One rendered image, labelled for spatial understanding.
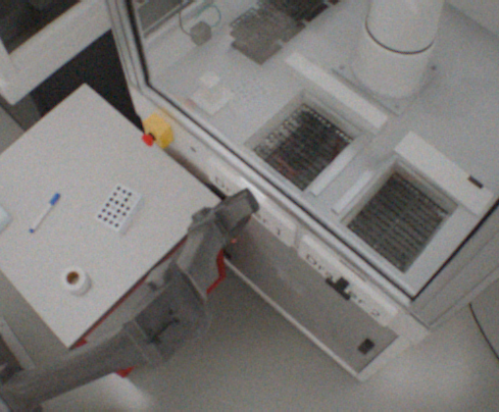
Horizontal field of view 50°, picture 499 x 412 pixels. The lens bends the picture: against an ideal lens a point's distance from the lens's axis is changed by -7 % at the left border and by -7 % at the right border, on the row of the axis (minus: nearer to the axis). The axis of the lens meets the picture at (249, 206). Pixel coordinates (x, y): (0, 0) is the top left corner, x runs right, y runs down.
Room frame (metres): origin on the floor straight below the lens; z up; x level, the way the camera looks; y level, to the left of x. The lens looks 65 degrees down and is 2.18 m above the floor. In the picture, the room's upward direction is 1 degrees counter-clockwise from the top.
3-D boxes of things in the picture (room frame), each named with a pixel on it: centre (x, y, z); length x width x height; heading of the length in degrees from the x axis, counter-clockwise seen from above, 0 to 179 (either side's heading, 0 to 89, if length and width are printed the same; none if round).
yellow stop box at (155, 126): (0.85, 0.24, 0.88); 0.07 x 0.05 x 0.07; 46
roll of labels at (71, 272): (0.46, 0.47, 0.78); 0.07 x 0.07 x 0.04
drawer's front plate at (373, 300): (0.41, -0.23, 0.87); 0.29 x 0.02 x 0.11; 46
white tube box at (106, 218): (0.66, 0.36, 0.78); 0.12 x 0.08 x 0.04; 150
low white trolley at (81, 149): (0.70, 0.50, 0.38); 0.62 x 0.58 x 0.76; 46
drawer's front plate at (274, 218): (0.63, 0.00, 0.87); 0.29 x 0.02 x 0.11; 46
